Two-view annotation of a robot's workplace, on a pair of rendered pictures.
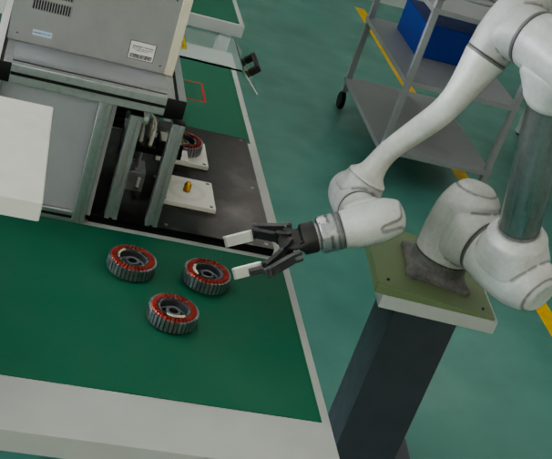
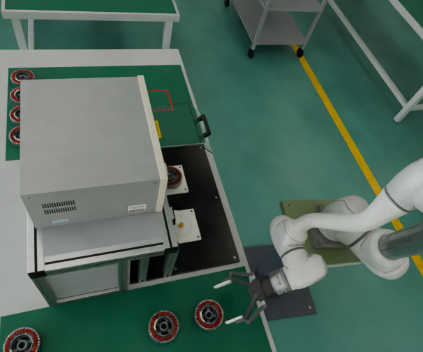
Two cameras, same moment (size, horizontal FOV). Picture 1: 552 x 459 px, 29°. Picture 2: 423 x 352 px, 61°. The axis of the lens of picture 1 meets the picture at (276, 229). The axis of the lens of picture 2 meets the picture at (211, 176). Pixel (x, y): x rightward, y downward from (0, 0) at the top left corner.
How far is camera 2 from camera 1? 1.84 m
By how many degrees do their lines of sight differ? 29
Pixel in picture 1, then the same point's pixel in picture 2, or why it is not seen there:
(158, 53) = (149, 205)
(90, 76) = (105, 252)
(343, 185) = (283, 242)
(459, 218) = not seen: hidden behind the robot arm
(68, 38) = (81, 217)
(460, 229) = (349, 235)
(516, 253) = (391, 265)
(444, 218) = not seen: hidden behind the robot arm
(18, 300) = not seen: outside the picture
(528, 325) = (335, 137)
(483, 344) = (317, 160)
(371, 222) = (308, 282)
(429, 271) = (326, 242)
